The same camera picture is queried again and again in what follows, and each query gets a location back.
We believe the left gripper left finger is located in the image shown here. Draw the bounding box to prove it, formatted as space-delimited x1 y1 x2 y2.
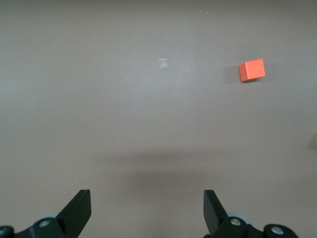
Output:
31 189 92 238

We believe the orange wooden block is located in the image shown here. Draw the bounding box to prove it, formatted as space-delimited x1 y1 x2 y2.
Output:
238 58 266 83

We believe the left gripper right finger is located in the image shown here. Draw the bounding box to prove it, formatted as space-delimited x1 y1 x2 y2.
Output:
203 189 251 238

